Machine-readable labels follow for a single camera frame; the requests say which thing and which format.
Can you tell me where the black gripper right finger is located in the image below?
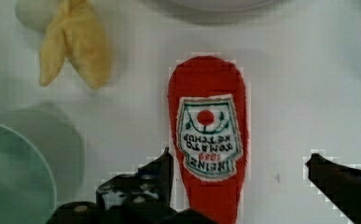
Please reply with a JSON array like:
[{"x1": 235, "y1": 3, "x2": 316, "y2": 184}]
[{"x1": 305, "y1": 153, "x2": 361, "y2": 224}]

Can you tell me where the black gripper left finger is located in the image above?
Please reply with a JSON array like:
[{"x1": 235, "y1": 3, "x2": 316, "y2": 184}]
[{"x1": 46, "y1": 150, "x2": 217, "y2": 224}]

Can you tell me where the red plush ketchup bottle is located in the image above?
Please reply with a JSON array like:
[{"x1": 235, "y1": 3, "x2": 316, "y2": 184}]
[{"x1": 168, "y1": 56, "x2": 248, "y2": 224}]

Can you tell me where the green cup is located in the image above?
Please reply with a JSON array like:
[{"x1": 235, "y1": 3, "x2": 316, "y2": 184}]
[{"x1": 0, "y1": 127, "x2": 55, "y2": 224}]

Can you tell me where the yellow plush banana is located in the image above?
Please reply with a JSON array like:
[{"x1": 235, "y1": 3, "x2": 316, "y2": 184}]
[{"x1": 39, "y1": 0, "x2": 112, "y2": 90}]

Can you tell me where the grey round plate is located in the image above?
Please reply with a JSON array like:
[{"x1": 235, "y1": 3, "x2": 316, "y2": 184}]
[{"x1": 170, "y1": 0, "x2": 277, "y2": 12}]

